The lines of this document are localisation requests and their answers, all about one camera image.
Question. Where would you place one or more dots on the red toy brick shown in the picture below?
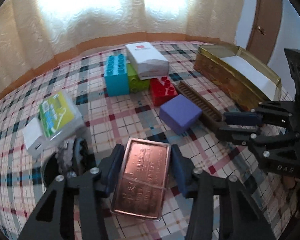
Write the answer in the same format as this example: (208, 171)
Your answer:
(162, 90)

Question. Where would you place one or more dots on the brass door knob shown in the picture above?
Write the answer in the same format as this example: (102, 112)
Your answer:
(261, 30)

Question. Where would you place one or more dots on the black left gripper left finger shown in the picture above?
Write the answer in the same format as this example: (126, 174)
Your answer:
(53, 216)

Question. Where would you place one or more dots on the purple foam block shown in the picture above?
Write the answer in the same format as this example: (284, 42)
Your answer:
(179, 114)

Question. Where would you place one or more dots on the blue toy brick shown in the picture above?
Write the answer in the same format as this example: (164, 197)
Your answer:
(116, 76)

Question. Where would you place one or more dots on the brown wooden door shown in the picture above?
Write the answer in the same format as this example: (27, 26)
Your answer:
(268, 15)

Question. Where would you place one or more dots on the brown wooden comb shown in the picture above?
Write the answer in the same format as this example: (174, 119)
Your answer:
(210, 116)

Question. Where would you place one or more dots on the gold rectangular tin tray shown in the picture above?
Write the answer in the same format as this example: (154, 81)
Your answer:
(240, 75)

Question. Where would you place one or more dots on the cream lace curtain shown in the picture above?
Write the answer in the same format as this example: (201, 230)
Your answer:
(36, 35)

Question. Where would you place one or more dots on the plaid tablecloth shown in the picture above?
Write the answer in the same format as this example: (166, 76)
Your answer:
(113, 120)

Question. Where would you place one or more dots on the copper metal tin box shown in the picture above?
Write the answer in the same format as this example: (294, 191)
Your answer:
(142, 181)

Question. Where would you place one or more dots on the white power adapter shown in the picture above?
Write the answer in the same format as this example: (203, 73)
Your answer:
(34, 138)

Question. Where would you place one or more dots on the white paper box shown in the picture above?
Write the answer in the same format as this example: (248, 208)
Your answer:
(147, 61)

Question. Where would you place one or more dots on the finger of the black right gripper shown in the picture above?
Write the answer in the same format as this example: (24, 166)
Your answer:
(250, 116)
(253, 136)

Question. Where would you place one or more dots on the green tissue pack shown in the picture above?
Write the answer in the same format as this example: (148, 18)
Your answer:
(59, 116)

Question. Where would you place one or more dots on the green toy brick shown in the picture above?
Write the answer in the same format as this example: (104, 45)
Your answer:
(135, 84)

